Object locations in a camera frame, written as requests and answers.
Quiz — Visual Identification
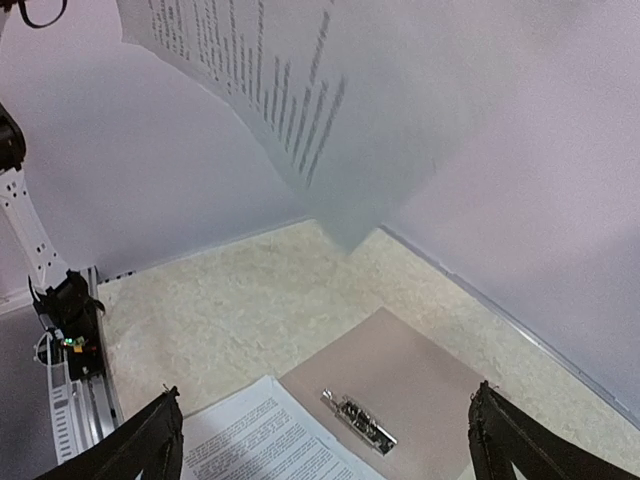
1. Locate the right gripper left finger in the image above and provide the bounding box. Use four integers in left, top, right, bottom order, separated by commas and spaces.
40, 387, 184, 480

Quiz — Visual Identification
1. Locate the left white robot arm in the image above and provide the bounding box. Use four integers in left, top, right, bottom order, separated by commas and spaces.
1, 106, 69, 297

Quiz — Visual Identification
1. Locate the transparent plastic folder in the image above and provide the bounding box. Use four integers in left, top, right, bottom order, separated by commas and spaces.
280, 308, 484, 479

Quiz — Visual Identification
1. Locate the aluminium front rail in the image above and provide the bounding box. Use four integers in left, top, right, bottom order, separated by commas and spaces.
44, 264, 126, 466

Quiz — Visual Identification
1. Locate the printed paper sheet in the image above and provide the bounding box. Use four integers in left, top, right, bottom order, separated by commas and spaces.
181, 376, 382, 480

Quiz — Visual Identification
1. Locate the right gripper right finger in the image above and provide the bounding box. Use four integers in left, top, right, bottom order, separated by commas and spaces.
468, 381, 636, 480

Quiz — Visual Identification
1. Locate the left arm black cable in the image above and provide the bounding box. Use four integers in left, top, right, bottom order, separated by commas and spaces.
14, 0, 68, 30

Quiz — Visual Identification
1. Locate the metal folder clip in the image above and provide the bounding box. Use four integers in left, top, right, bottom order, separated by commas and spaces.
322, 388, 398, 456

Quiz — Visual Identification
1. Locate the large paper sheet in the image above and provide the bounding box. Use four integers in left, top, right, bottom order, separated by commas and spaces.
118, 1, 435, 250

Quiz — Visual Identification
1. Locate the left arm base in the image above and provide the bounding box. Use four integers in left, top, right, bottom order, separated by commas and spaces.
29, 270, 105, 381

